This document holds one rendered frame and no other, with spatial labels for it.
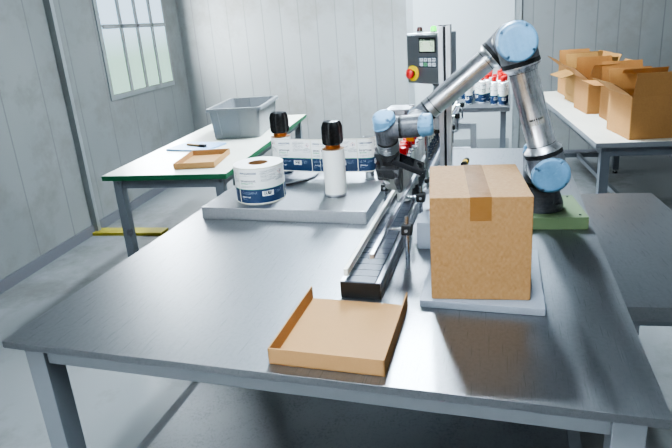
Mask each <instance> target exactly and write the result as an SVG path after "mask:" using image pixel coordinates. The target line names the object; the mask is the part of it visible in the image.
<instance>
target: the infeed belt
mask: <svg viewBox="0 0 672 448"><path fill-rule="evenodd" d="M439 147H440V144H437V145H436V146H435V149H434V152H432V156H430V160H428V161H429V169H430V166H431V164H432V162H433V160H434V158H435V156H436V154H437V152H438V149H439ZM424 179H425V169H424V172H423V175H421V176H420V178H419V179H418V180H419V185H422V184H423V181H424ZM419 185H417V186H415V189H413V192H412V195H416V194H417V192H419ZM414 201H415V199H411V201H410V202H406V203H403V204H402V206H401V208H400V210H399V212H398V214H397V216H396V218H395V220H394V222H393V224H392V225H391V227H401V225H402V223H404V216H408V213H409V211H410V209H411V207H412V205H413V203H414ZM397 203H398V201H397V193H396V195H395V196H394V198H393V200H392V202H391V203H390V205H389V207H388V208H387V210H386V212H385V214H384V215H383V217H382V219H381V220H380V222H379V224H378V225H377V227H376V229H375V231H374V232H373V234H372V236H371V237H370V239H369V241H368V243H367V244H366V246H365V248H364V249H363V251H362V253H361V254H360V256H359V258H358V260H357V261H356V263H355V265H354V266H353V268H352V270H351V272H350V273H349V275H348V276H347V278H346V280H345V282H351V283H366V284H375V283H376V282H377V280H378V277H379V275H380V273H381V271H382V269H383V267H384V265H385V262H386V260H387V258H388V256H389V254H390V252H391V250H392V248H393V245H394V243H395V241H396V239H397V237H398V235H399V233H400V231H388V233H387V235H386V237H385V239H384V241H383V243H382V245H381V247H380V248H379V250H378V252H377V254H376V256H375V258H374V259H370V256H369V254H370V252H371V250H372V249H373V247H374V245H375V243H376V241H377V239H378V238H379V236H380V234H381V232H382V230H383V229H384V227H385V225H386V223H387V221H388V219H389V218H390V216H391V214H392V212H393V210H394V209H395V207H396V205H397Z"/></svg>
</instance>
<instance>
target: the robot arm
mask: <svg viewBox="0 0 672 448"><path fill-rule="evenodd" d="M538 43H539V38H538V34H537V31H536V30H535V28H534V27H533V26H532V25H531V24H530V23H528V22H526V21H523V20H513V21H508V22H506V23H503V24H502V25H501V26H499V27H498V29H497V30H496V31H495V32H494V33H493V34H492V35H491V36H490V37H489V39H488V40H486V41H485V42H484V43H483V44H482V45H481V48H480V51H479V52H478V53H476V54H475V55H474V56H473V57H472V58H471V59H469V60H468V61H467V62H466V63H465V64H464V65H463V66H461V67H460V68H459V69H458V70H457V71H456V72H455V73H453V74H452V75H451V76H450V77H449V78H448V79H446V80H445V81H444V82H443V83H442V84H441V85H440V86H438V87H437V88H436V89H435V90H434V91H433V92H432V93H430V94H429V95H428V96H427V97H426V98H425V99H423V100H422V101H421V102H420V103H419V104H418V105H417V106H416V107H414V108H412V109H410V110H409V112H408V113H407V115H400V116H395V115H394V112H393V111H391V110H387V109H382V110H379V111H377V112H376V113H375V114H374V115H373V118H372V122H373V130H374V133H375V138H376V144H377V147H375V152H374V157H376V161H377V162H376V164H375V165H376V167H375V168H376V175H377V179H378V180H383V181H388V182H390V183H389V184H386V185H385V187H386V188H387V189H391V190H396V191H398V193H401V192H402V190H403V169H405V170H407V171H410V172H413V173H415V174H418V175H422V173H423V172H424V165H425V163H424V162H422V161H419V160H417V159H414V158H412V157H409V156H407V155H404V154H401V153H400V150H399V149H400V146H399V140H398V139H399V138H412V137H425V136H431V135H433V133H434V127H433V120H434V119H435V118H436V117H437V116H438V115H439V114H441V113H442V112H443V111H444V110H445V109H447V108H448V107H449V106H450V105H451V104H453V103H454V102H455V101H456V100H457V99H458V98H460V97H461V96H462V95H463V94H464V93H466V92H467V91H468V90H469V89H470V88H472V87H473V86H474V85H475V84H476V83H477V82H479V81H480V80H481V79H482V78H483V77H485V76H486V75H487V74H488V73H489V72H491V71H492V70H493V69H494V68H500V67H501V69H502V72H504V73H506V74H508V75H509V79H510V83H511V86H512V90H513V94H514V98H515V102H516V106H517V110H518V113H519V117H520V121H521V125H522V129H523V133H524V137H525V141H526V144H525V145H524V149H523V178H524V180H525V182H526V184H527V185H528V187H529V189H530V191H531V192H532V194H533V196H534V211H533V213H535V214H549V213H556V212H559V211H561V210H562V209H563V204H564V202H563V199H562V196H561V192H560V190H562V189H563V188H564V187H565V186H566V185H567V184H568V183H569V181H570V178H571V170H570V167H569V165H568V163H567V162H566V159H565V155H564V151H563V147H562V144H560V143H559V142H557V141H556V140H555V136H554V132H553V128H552V124H551V120H550V116H549V112H548V108H547V104H546V100H545V96H544V92H543V88H542V84H541V79H540V75H539V71H538V64H539V63H540V61H541V57H540V52H539V48H538Z"/></svg>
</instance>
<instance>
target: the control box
mask: <svg viewBox="0 0 672 448"><path fill-rule="evenodd" d="M426 37H436V53H419V38H426ZM419 57H437V68H429V67H419ZM407 65H408V69H412V70H413V71H414V72H415V75H414V76H413V78H411V79H408V82H409V83H419V84H439V66H438V31H437V32H423V33H408V34H407ZM455 72H456V31H452V74H453V73H455Z"/></svg>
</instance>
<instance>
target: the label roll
mask: <svg viewBox="0 0 672 448"><path fill-rule="evenodd" d="M233 171H234V179H235V186H236V194H237V201H238V202H240V203H243V204H249V205H258V204H267V203H272V202H276V201H279V200H281V199H283V198H284V197H286V185H285V175H284V166H283V159H282V158H280V157H274V156H261V157H252V158H247V159H243V160H239V161H237V162H235V163H234V164H233Z"/></svg>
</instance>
